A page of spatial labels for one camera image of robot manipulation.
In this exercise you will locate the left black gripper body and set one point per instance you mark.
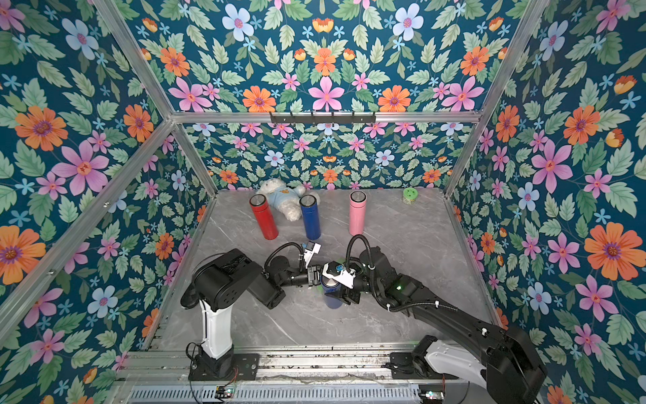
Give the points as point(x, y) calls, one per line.
point(309, 273)

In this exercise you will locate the dark blue thermos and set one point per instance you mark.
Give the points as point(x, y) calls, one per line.
point(310, 215)

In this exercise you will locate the pink thermos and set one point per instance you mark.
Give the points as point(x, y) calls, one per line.
point(357, 212)

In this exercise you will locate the red thermos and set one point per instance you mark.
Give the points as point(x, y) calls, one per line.
point(265, 219)

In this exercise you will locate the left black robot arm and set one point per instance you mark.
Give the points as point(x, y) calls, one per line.
point(221, 280)

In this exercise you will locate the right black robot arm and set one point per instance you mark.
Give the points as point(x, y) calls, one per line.
point(502, 360)

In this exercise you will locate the white teddy bear plush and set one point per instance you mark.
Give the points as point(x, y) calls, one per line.
point(285, 199)

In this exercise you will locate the small green toy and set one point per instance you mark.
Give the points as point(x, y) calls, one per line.
point(410, 195)

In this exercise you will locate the black checkered oval pad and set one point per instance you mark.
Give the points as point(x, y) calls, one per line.
point(190, 298)

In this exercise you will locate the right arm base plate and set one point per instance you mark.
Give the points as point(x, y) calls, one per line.
point(407, 366)

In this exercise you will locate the black wall hook rail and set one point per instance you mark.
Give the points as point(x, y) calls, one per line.
point(312, 118)

